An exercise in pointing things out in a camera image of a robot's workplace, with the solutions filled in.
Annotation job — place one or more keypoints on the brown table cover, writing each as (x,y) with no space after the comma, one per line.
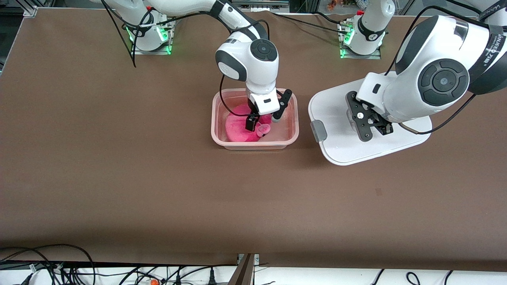
(277,206)

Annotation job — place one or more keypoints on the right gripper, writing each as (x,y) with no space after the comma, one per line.
(251,122)

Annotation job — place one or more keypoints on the pink plush toy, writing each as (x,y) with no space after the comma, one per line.
(237,130)

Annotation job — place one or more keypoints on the white box lid grey clips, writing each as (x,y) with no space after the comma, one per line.
(340,146)

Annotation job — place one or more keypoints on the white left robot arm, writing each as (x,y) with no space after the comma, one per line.
(435,59)

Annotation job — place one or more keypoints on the translucent plastic storage box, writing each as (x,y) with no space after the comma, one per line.
(285,136)

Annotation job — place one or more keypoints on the aluminium frame profile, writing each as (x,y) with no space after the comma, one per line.
(27,10)

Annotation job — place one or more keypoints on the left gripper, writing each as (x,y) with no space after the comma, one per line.
(384,127)

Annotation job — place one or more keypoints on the camera mount post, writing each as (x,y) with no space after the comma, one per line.
(243,275)

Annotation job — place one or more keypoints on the metal frame bracket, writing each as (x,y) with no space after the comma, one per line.
(259,4)

